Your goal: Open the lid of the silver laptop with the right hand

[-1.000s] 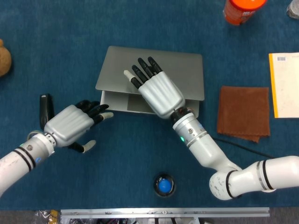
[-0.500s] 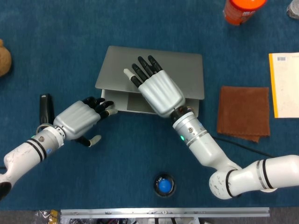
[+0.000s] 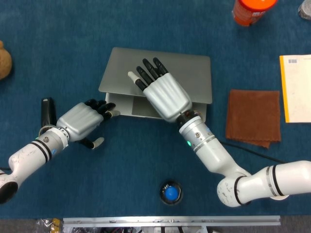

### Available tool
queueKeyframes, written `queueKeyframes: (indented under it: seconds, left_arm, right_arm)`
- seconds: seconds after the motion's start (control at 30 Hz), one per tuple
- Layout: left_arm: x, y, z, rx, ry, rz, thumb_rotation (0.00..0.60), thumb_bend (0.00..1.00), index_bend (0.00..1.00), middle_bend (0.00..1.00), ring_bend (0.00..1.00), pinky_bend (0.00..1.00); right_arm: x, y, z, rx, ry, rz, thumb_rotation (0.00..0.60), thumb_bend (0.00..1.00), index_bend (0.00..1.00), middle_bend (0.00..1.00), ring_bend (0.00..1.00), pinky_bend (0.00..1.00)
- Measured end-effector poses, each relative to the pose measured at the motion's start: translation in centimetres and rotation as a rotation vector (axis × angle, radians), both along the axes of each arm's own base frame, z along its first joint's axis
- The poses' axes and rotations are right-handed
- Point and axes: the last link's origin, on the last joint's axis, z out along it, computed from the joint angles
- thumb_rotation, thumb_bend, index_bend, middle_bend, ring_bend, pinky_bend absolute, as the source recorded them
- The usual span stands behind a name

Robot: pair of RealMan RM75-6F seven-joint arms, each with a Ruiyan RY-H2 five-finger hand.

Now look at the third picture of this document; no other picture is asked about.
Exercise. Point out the clear bag yellow item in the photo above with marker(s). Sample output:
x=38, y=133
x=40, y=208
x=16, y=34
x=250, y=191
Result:
x=52, y=224

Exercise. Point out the white notebook yellow spine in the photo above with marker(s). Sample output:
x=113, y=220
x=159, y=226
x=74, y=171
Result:
x=297, y=92

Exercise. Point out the brown folded cloth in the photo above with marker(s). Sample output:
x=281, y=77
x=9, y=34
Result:
x=252, y=116

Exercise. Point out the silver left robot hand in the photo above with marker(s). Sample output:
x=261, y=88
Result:
x=79, y=120

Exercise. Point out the blue felt table mat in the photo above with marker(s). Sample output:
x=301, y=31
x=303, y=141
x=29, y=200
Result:
x=60, y=36

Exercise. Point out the grey crumpled object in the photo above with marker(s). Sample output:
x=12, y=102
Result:
x=305, y=9

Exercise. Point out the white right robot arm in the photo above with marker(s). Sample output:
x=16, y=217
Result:
x=213, y=155

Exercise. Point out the black stapler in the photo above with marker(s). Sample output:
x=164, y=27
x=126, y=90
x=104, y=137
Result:
x=47, y=110

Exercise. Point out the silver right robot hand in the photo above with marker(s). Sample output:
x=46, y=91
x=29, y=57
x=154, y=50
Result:
x=167, y=97

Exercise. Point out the brown plush toy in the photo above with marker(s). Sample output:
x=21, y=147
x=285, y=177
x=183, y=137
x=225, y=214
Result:
x=4, y=63

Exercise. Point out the aluminium frame rail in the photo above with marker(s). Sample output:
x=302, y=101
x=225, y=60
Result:
x=170, y=221

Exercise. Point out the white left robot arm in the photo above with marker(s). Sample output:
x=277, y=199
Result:
x=26, y=157

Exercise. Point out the orange-red snack canister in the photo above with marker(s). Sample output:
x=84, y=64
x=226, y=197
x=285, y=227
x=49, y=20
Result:
x=250, y=11

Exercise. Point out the silver laptop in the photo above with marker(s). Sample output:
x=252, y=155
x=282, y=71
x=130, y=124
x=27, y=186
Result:
x=189, y=77

